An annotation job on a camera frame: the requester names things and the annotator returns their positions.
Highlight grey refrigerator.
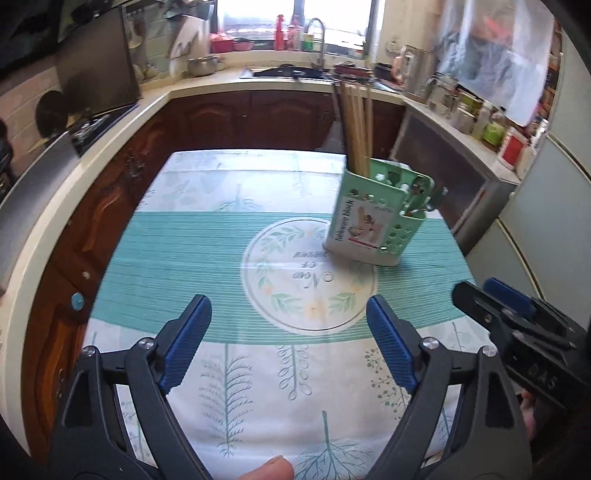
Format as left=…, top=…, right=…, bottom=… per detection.
left=462, top=28, right=591, bottom=342

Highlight steel faucet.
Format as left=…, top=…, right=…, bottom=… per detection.
left=305, top=17, right=326, bottom=70

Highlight white plastic bottle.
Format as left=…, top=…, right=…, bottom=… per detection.
left=471, top=100, right=492, bottom=139

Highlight small steel pot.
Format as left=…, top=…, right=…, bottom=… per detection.
left=187, top=55, right=220, bottom=77

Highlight green plastic utensil holder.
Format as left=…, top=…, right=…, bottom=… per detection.
left=323, top=158, right=437, bottom=268

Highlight steel electric kettle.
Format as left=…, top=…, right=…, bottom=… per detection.
left=392, top=45, right=435, bottom=97

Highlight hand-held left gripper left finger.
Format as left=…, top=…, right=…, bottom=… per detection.
left=46, top=294, right=213, bottom=480

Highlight kitchen window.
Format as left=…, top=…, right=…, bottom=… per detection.
left=217, top=0, right=386, bottom=49

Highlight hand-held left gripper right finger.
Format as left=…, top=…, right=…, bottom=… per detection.
left=366, top=294, right=534, bottom=480

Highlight white canister red label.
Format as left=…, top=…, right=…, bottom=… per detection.
left=496, top=127, right=532, bottom=171

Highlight grey cup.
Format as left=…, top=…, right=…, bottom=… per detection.
left=450, top=108, right=474, bottom=134

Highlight brown wooden lower cabinets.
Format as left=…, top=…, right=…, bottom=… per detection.
left=21, top=88, right=407, bottom=453

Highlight person's left hand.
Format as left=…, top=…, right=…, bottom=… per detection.
left=240, top=455, right=296, bottom=480

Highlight person's right hand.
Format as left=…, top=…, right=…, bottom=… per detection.
left=519, top=390, right=539, bottom=441

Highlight white kitchen countertop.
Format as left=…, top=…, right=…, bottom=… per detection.
left=0, top=55, right=522, bottom=416

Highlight glass pitcher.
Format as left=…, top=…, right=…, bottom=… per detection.
left=427, top=73, right=455, bottom=112

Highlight translucent plastic curtain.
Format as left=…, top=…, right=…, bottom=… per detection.
left=434, top=0, right=561, bottom=127

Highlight green label bottle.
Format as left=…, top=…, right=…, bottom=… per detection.
left=482, top=117, right=506, bottom=146

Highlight steel kitchen sink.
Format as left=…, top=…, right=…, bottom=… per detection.
left=240, top=65, right=402, bottom=86

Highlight red pan with dishes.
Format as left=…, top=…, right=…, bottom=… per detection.
left=332, top=62, right=372, bottom=79

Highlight white cutting board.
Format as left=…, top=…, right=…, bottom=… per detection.
left=168, top=21, right=204, bottom=58

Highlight round black pan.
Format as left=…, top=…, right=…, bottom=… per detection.
left=36, top=90, right=70, bottom=139

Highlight bundle of wooden chopsticks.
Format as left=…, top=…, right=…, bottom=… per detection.
left=339, top=82, right=374, bottom=178

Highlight teal leaf print tablecloth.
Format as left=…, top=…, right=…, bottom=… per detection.
left=81, top=150, right=492, bottom=480

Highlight black range hood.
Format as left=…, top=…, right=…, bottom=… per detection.
left=0, top=0, right=125, bottom=81

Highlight black gas stove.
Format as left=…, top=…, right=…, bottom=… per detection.
left=69, top=104, right=139, bottom=158

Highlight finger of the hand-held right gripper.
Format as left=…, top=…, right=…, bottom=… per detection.
left=451, top=281, right=573, bottom=352
left=484, top=277, right=578, bottom=344

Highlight black wok with lid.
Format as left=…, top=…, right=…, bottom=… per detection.
left=253, top=65, right=324, bottom=79

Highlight large metal spoon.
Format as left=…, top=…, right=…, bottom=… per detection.
left=422, top=187, right=448, bottom=215

